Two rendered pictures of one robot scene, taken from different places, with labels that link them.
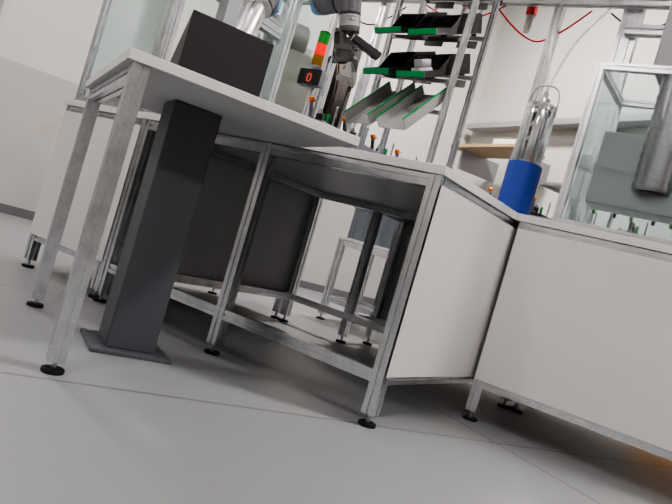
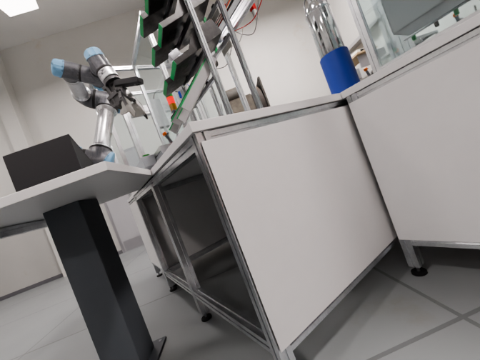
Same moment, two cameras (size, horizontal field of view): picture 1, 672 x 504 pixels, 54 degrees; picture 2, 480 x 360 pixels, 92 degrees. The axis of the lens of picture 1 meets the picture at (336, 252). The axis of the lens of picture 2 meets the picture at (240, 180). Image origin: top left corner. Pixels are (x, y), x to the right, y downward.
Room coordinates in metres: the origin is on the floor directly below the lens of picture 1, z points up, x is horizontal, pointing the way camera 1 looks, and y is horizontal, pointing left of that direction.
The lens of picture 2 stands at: (1.49, -0.58, 0.67)
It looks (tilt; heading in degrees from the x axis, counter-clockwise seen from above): 1 degrees down; 24
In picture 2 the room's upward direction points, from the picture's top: 21 degrees counter-clockwise
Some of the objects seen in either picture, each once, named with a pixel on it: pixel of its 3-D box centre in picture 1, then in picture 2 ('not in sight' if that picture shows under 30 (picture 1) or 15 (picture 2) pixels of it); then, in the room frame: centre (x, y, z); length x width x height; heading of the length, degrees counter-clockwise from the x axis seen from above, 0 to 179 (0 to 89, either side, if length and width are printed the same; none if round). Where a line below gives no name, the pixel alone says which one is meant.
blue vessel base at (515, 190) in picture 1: (517, 192); (341, 77); (3.01, -0.72, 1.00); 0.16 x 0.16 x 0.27
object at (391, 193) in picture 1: (362, 182); (246, 148); (3.05, -0.03, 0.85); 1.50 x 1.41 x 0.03; 56
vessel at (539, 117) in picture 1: (537, 124); (321, 23); (3.01, -0.72, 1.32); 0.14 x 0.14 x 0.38
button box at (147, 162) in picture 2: not in sight; (146, 164); (2.55, 0.41, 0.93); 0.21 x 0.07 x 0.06; 56
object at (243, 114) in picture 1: (208, 110); (81, 198); (2.21, 0.55, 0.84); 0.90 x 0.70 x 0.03; 29
